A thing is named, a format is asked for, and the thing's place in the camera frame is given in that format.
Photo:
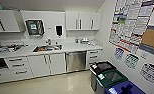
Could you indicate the blue lid waste bin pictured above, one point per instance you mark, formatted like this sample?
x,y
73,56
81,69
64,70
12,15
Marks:
x,y
124,90

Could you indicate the chrome faucet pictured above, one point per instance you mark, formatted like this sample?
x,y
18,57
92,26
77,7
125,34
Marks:
x,y
48,42

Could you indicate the stainless steel dishwasher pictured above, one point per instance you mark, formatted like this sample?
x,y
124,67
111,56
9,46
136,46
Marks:
x,y
76,61

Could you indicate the long white wall cabinet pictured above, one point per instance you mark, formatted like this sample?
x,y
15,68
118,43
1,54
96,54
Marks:
x,y
8,20

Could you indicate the wide white drawer unit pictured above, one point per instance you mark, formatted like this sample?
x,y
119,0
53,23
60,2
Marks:
x,y
19,68

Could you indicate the small green wall notice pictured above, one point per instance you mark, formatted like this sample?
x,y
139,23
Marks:
x,y
131,61

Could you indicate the narrow white drawer unit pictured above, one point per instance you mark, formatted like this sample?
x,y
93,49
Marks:
x,y
94,57

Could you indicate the grey paper towel dispenser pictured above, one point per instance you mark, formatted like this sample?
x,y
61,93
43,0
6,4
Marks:
x,y
34,27

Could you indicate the white dish cloth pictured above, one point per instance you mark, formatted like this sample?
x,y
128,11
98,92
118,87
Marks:
x,y
94,42

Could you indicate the steel sink basin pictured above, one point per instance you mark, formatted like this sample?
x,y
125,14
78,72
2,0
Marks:
x,y
47,48

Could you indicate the large wall poster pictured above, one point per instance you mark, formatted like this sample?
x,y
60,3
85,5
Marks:
x,y
129,21

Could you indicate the black soap dispenser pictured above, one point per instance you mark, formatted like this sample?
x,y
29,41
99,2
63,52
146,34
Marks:
x,y
59,30

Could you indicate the small blue wall notice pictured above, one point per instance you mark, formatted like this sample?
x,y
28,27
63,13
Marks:
x,y
119,53

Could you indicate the black lid waste bin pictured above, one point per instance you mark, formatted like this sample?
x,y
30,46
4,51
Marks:
x,y
101,66

